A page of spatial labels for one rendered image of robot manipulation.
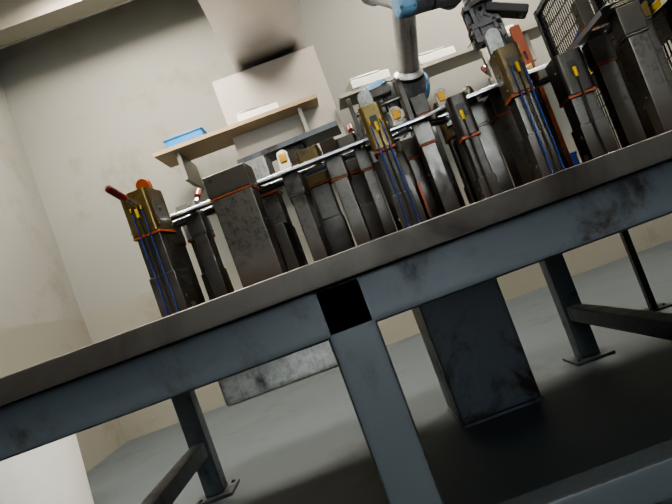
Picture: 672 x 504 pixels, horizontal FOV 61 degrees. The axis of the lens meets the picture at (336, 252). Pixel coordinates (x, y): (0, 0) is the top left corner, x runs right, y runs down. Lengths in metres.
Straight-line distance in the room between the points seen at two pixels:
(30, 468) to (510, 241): 2.41
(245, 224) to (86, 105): 4.01
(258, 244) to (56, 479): 1.77
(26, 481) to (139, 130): 3.13
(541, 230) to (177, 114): 4.40
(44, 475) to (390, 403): 2.21
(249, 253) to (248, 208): 0.12
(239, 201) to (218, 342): 0.66
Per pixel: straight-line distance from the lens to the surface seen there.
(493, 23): 1.69
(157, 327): 0.89
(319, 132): 1.97
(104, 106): 5.34
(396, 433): 0.92
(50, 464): 2.93
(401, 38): 2.23
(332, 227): 1.77
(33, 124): 5.55
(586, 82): 1.52
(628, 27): 1.39
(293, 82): 4.64
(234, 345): 0.90
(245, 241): 1.49
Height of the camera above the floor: 0.67
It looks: 2 degrees up
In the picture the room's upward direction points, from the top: 20 degrees counter-clockwise
